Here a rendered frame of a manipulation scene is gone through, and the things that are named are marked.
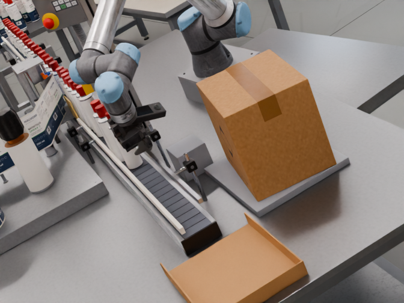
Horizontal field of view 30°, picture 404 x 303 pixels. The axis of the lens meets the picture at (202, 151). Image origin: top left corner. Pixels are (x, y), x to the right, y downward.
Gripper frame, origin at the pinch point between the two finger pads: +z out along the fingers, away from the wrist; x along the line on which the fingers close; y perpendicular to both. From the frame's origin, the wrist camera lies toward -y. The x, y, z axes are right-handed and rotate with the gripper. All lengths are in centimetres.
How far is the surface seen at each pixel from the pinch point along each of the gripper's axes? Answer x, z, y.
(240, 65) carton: 8.8, -18.7, -32.9
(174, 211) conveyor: 28.7, -7.3, 6.9
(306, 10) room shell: -196, 240, -185
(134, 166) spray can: -3.3, 8.4, 6.6
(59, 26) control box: -58, -8, -1
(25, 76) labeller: -76, 20, 17
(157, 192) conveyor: 15.7, -0.3, 6.7
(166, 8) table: -155, 113, -70
